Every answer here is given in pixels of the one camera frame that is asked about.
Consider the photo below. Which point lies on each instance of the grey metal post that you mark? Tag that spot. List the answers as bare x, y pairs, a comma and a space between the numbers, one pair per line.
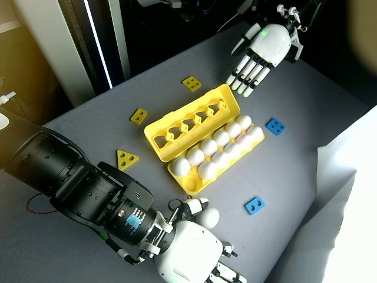
119, 35

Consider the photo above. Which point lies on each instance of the black panel with light strip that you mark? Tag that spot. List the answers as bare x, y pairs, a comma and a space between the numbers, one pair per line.
76, 29

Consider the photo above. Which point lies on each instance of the white cloth sheet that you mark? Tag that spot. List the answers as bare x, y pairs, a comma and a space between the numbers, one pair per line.
338, 165

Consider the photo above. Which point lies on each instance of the blue four-hole square block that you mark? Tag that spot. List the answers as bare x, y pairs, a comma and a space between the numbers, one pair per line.
275, 131

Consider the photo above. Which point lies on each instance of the yellow three-hole triangle block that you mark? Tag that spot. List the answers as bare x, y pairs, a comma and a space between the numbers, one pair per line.
121, 165

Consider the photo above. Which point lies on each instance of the white metal frame post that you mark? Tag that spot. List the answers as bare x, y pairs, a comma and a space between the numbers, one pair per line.
50, 29

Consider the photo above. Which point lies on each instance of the white grey device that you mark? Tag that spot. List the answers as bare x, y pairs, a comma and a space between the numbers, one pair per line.
153, 3

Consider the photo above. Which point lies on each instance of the yellow four-hole square block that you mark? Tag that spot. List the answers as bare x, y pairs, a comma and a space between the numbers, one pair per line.
188, 87

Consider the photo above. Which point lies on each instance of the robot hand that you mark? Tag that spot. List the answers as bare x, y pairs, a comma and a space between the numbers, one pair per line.
272, 41
191, 250

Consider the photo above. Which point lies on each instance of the grey table cloth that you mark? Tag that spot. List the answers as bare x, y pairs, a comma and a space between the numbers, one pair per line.
294, 88

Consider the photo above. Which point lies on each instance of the blue two-hole block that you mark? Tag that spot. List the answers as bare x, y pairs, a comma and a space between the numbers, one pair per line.
250, 210

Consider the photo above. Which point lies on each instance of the yellow two-hole block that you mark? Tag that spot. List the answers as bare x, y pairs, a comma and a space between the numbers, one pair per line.
135, 119

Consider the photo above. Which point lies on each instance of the white toy egg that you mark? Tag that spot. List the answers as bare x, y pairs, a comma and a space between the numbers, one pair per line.
207, 170
221, 138
195, 156
209, 147
181, 166
244, 121
233, 129
210, 218
221, 159
233, 149
244, 141
255, 133

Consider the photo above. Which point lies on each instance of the yellow egg carton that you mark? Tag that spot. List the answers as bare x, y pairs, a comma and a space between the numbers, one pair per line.
226, 97

